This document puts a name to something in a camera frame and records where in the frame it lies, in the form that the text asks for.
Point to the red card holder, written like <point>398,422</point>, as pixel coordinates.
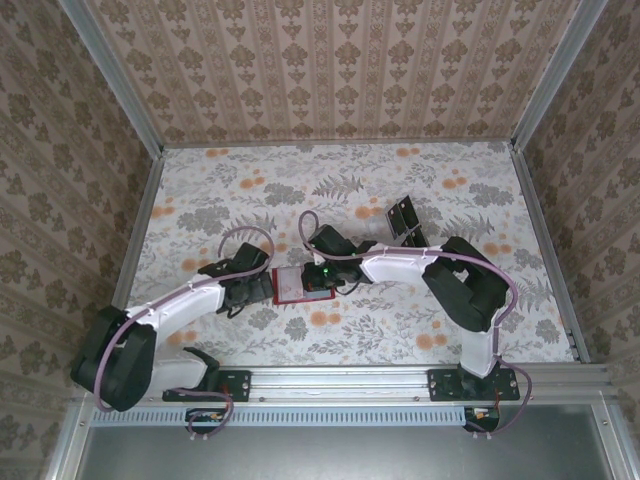
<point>317,295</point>

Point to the translucent pink credit card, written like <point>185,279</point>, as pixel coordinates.
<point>290,285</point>

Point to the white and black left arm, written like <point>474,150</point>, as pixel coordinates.
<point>190,302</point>

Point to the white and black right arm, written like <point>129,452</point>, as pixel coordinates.
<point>395,265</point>

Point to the floral table cover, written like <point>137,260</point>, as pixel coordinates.
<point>350,170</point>

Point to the black connector box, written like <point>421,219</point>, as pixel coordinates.
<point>482,416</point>
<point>205,416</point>

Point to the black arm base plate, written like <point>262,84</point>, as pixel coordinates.
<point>442,385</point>
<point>235,385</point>

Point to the aluminium mounting rail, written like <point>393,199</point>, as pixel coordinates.
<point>340,382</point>

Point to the aluminium rear rail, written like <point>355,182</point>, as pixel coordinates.
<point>340,144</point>

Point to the aluminium side rail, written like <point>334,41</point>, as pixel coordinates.
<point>545,240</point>
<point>145,210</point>

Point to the aluminium corner post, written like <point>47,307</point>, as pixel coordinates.
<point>555,75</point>
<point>112,80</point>

